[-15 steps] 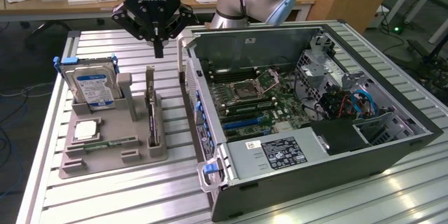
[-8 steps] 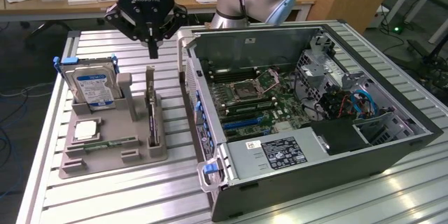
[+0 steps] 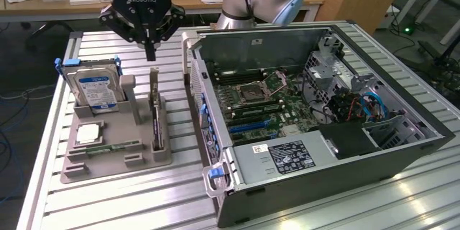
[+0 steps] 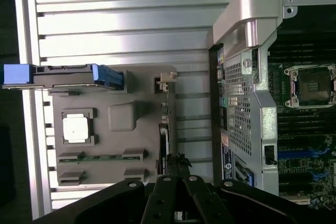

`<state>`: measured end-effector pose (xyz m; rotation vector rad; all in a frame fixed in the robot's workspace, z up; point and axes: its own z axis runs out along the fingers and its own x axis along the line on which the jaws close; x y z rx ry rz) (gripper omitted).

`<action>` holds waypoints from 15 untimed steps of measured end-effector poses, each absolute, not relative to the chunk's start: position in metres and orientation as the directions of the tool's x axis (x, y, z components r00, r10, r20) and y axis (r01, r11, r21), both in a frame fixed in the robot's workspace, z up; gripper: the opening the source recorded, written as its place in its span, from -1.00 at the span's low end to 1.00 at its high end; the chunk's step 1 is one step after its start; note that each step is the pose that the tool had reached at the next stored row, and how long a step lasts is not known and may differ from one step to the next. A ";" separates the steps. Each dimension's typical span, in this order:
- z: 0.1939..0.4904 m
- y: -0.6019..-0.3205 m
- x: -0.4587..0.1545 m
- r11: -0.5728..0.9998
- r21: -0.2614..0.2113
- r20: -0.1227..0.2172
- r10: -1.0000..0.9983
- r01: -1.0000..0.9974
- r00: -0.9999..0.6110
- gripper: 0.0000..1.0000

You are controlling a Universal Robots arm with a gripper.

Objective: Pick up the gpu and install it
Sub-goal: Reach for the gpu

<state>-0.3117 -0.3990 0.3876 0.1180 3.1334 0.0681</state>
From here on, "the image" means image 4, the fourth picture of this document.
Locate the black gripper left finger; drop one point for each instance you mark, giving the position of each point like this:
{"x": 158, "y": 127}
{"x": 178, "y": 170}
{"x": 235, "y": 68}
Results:
{"x": 157, "y": 203}

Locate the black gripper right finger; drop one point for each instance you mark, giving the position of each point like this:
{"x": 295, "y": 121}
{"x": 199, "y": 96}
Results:
{"x": 204, "y": 203}

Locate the green RAM stick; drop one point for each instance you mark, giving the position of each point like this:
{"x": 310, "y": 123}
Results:
{"x": 105, "y": 158}

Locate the grey parts rack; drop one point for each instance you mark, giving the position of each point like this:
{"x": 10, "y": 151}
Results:
{"x": 118, "y": 140}

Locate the open black PC case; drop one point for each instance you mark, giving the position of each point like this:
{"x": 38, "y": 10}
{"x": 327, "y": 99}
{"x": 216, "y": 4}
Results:
{"x": 269, "y": 124}

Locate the silver CPU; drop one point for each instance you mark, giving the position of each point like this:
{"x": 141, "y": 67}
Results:
{"x": 75, "y": 129}

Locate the green motherboard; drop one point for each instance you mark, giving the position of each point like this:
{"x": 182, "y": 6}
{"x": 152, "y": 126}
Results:
{"x": 302, "y": 134}

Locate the blue expansion slot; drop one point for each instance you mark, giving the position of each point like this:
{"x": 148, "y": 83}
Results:
{"x": 317, "y": 153}

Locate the hard disk in blue caddy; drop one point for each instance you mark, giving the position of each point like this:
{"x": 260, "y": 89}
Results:
{"x": 65, "y": 77}

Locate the CPU socket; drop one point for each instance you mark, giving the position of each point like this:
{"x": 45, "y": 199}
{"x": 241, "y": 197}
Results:
{"x": 312, "y": 85}

